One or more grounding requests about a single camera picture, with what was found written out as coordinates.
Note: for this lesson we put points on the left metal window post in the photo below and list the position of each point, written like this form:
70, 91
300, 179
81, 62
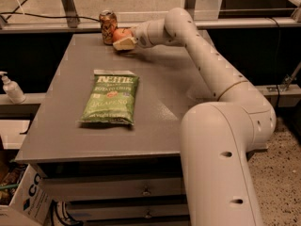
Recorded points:
70, 13

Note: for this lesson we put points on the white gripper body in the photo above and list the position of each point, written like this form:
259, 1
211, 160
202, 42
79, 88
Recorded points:
141, 35

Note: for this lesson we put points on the green jalapeno chips bag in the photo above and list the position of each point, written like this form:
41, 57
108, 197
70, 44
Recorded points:
112, 99

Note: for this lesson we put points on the white cardboard box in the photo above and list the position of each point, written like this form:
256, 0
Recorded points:
29, 205

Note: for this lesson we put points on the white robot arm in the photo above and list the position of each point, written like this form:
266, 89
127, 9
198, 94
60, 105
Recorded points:
215, 136

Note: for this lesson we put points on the white pump bottle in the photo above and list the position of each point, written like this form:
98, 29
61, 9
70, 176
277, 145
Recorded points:
12, 89

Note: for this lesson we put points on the orange soda can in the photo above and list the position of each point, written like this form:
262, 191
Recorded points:
109, 24

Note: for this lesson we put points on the grey drawer cabinet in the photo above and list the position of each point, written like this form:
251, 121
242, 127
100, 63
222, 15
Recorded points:
117, 175

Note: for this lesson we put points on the red apple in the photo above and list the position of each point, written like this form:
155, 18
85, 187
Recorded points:
121, 34

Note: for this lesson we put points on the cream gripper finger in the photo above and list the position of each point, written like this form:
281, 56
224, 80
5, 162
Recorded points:
126, 43

